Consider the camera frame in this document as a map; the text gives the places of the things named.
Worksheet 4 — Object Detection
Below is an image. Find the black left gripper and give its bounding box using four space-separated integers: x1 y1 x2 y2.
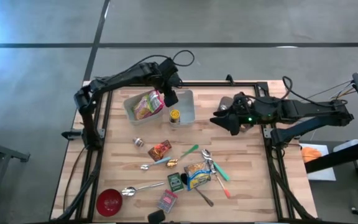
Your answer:
157 58 181 107

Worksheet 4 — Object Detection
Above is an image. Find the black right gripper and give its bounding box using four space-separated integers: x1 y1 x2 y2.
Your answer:
209 93 260 136

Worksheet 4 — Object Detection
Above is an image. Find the black spice jar yellow lid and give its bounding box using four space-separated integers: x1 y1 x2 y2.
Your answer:
169 108 181 124

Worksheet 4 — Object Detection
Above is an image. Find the pink yellow snack packet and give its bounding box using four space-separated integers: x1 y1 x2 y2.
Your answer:
133 95 151 121

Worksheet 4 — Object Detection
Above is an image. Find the gold spoon with green handle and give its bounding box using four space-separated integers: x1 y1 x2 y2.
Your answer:
165 144 200 169

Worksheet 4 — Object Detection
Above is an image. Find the silver spoon with teal handle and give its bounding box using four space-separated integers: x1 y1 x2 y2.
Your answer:
201 149 231 182

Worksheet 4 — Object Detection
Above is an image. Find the orange brown sauce packet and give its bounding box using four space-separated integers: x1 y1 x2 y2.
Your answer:
147 139 173 162

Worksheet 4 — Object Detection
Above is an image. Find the blue yellow ramen packet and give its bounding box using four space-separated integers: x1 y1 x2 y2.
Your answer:
183 161 213 192

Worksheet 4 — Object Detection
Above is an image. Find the spoon with orange handle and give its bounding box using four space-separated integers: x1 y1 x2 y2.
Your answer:
208 160 232 199

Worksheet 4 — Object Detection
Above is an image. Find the spoon with light blue handle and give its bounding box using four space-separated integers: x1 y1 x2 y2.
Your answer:
140 156 172 171

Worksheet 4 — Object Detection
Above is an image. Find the shiny black metal spoon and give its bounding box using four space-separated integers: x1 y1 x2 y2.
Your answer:
180 172 215 208

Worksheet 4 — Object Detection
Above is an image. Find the green spice tin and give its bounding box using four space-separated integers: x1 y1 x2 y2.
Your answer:
167 172 185 193

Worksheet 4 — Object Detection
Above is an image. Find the patterned paprika tin red lid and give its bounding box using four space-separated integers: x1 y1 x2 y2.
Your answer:
156 189 179 214

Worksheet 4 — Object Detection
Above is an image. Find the large silver spoon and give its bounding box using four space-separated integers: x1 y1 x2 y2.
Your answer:
121 181 166 198

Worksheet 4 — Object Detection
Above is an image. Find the white plastic storage bin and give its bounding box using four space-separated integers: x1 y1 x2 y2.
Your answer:
122 89 167 126
167 89 196 128

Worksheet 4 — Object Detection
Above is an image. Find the grey plastic cutlery tray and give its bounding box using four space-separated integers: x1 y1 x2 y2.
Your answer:
218 95 255 134

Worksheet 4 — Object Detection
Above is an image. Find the orange cloth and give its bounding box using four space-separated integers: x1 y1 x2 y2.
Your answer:
301 146 323 164

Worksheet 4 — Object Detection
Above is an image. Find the white paper sheet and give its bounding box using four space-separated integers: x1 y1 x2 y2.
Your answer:
299 142 337 182

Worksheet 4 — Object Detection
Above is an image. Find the white plastic container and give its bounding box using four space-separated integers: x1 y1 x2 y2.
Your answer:
333 139 358 153

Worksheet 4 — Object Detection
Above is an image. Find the red bowl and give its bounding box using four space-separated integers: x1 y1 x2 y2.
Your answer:
95 188 124 218

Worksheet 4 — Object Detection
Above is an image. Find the black metal table frame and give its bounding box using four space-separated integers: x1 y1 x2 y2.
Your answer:
51 81 316 222

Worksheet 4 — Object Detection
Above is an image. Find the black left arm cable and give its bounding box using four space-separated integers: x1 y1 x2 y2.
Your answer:
116 49 196 82

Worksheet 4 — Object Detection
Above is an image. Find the bundle of coloured cables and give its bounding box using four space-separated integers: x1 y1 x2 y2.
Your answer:
306 80 356 101

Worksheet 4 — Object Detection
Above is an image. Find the black control handle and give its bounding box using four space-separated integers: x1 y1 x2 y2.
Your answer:
147 208 167 224

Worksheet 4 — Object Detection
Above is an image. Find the brown cable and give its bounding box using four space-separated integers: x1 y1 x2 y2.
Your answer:
63 146 86 212

